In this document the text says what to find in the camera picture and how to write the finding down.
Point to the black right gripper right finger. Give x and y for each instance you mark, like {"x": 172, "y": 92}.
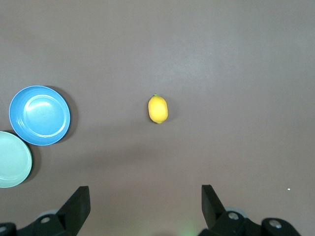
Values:
{"x": 214, "y": 209}

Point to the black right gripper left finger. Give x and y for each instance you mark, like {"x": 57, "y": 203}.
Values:
{"x": 73, "y": 211}

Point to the yellow lemon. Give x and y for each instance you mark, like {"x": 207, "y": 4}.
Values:
{"x": 158, "y": 109}

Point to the light green plate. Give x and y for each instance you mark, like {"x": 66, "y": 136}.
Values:
{"x": 12, "y": 159}

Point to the blue plate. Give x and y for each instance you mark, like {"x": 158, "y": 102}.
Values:
{"x": 39, "y": 115}

